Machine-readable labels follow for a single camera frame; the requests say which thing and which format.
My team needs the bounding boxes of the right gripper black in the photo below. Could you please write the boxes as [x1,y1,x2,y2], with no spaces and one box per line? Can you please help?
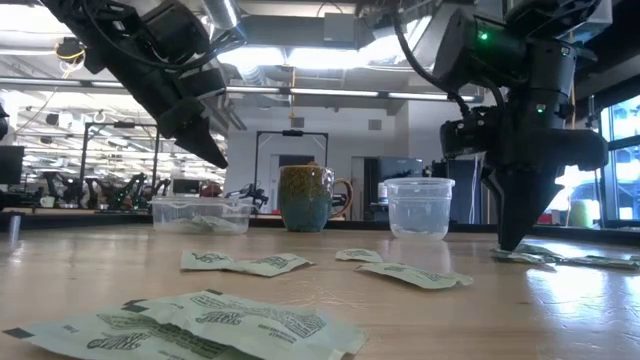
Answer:
[439,92,610,250]

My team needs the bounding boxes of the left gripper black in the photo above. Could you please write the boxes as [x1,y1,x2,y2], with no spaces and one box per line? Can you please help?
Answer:
[127,54,230,170]

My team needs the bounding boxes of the white Stevia sweetener packet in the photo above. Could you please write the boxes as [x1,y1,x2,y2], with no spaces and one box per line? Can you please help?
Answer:
[490,242,569,265]
[562,254,640,272]
[144,288,370,360]
[2,298,261,360]
[179,249,236,272]
[335,247,385,264]
[223,252,316,278]
[159,215,246,235]
[355,262,475,291]

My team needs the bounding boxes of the green white Truvia packet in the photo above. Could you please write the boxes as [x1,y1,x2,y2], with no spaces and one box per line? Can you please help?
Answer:
[394,227,444,239]

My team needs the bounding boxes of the small grey framed monitor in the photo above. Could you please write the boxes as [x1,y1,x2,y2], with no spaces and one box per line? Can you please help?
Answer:
[172,178,202,196]

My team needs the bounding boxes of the light green cup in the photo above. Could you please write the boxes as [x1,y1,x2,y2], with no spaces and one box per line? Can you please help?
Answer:
[569,199,595,229]

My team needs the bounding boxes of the clear rectangular plastic container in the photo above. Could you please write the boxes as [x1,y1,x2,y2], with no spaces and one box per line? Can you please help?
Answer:
[148,195,256,236]

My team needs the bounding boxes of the green lit background robot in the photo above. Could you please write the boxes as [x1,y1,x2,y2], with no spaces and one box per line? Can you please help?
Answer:
[102,172,172,210]

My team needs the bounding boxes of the clear round plastic container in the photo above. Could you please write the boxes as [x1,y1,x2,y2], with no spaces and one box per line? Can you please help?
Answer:
[383,177,456,242]

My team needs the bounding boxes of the green brown ceramic mug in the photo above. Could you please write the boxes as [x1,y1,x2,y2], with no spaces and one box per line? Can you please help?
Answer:
[277,163,355,234]

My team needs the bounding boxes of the dark grey equipment box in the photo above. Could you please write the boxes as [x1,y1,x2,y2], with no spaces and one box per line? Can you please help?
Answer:
[363,156,424,222]

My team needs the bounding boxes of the long LED strip light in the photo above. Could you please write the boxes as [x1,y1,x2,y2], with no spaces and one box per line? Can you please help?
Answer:
[223,85,484,104]

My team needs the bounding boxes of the bright ceiling light panel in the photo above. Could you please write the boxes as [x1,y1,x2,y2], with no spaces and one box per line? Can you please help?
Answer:
[217,44,381,71]

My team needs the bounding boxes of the wooden top metal workbench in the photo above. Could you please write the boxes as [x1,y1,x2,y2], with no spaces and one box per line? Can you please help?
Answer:
[0,205,154,217]

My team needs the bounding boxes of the grey ceiling box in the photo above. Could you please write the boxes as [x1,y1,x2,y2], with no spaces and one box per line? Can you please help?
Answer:
[323,11,358,44]

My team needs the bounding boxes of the black computer monitor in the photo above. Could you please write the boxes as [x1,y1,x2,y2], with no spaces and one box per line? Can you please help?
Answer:
[0,145,26,186]

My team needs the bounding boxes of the black fabric enclosure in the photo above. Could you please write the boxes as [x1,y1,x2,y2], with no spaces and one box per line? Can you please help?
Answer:
[432,158,484,225]

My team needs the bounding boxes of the black gantry frame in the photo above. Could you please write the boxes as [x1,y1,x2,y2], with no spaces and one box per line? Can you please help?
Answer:
[253,128,330,214]
[78,121,162,201]

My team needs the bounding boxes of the large glass window wall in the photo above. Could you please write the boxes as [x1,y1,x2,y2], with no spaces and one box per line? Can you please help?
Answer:
[547,94,640,229]

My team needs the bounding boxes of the silver ventilation duct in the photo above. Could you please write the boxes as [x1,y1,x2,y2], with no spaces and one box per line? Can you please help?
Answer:
[199,0,246,39]

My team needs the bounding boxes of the black aluminium table frame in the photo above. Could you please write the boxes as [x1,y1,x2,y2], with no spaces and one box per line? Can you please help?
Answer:
[0,209,640,247]

